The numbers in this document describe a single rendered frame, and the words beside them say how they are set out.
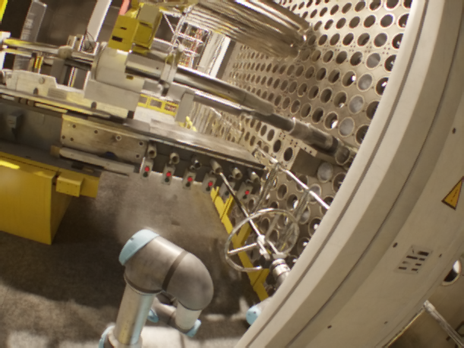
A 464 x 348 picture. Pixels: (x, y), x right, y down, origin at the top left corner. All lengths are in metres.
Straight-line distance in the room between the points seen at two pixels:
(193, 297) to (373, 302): 0.39
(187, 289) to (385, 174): 0.47
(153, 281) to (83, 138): 1.55
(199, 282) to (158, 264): 0.10
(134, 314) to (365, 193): 0.64
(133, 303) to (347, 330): 0.51
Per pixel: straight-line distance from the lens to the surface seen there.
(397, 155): 0.27
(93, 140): 1.99
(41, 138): 2.17
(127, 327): 0.78
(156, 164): 1.97
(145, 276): 0.62
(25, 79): 2.22
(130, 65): 1.62
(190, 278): 0.58
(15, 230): 2.19
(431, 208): 0.37
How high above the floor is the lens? 1.45
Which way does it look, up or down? 18 degrees down
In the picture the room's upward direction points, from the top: 23 degrees clockwise
